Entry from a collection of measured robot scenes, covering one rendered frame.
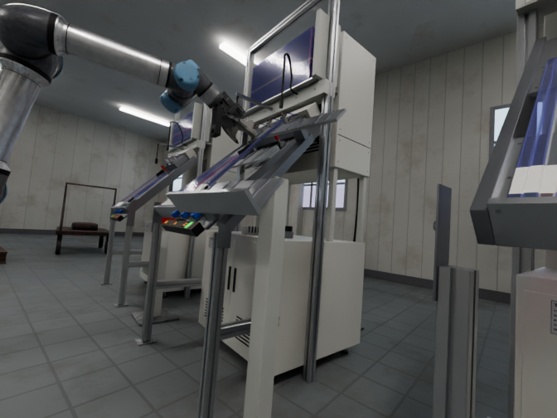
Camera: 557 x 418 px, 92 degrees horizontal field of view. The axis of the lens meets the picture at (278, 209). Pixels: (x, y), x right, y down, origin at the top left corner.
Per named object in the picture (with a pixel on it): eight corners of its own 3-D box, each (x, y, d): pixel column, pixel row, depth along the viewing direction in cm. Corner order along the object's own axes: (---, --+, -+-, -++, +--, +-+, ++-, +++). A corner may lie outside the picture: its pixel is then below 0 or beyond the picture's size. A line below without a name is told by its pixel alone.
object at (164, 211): (218, 222, 97) (206, 206, 94) (162, 217, 147) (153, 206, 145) (220, 220, 97) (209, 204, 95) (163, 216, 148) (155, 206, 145)
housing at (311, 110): (318, 136, 131) (306, 109, 126) (259, 152, 169) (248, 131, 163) (327, 128, 135) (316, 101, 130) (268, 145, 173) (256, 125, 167)
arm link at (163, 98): (160, 89, 87) (181, 68, 90) (156, 101, 96) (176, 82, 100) (180, 108, 90) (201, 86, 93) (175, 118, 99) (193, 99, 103)
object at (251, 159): (282, 165, 116) (276, 155, 114) (212, 178, 167) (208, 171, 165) (322, 129, 133) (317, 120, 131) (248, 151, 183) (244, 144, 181)
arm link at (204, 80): (171, 76, 98) (186, 61, 101) (194, 100, 104) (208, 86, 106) (177, 69, 92) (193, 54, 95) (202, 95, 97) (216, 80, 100)
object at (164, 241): (139, 326, 165) (152, 200, 170) (130, 314, 183) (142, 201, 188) (178, 319, 180) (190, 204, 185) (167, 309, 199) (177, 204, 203)
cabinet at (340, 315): (267, 394, 109) (278, 240, 112) (196, 332, 162) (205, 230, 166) (359, 354, 150) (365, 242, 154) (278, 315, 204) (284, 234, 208)
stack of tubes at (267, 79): (309, 78, 129) (312, 25, 130) (249, 109, 168) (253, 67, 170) (326, 89, 137) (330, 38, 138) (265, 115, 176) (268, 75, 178)
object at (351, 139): (321, 370, 129) (343, 29, 140) (242, 323, 183) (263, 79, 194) (390, 340, 172) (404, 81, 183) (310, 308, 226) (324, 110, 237)
